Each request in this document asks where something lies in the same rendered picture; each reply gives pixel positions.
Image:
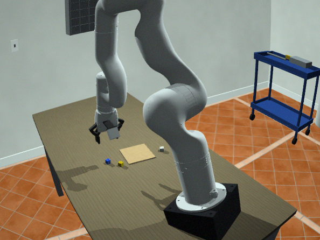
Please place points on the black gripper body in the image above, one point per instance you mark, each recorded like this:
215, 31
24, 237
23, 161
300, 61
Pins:
100, 117

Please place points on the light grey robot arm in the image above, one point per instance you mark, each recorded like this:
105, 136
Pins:
166, 111

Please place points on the tan mat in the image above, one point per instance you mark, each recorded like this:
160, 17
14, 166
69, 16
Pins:
137, 153

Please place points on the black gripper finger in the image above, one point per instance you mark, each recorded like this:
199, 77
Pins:
120, 124
95, 133

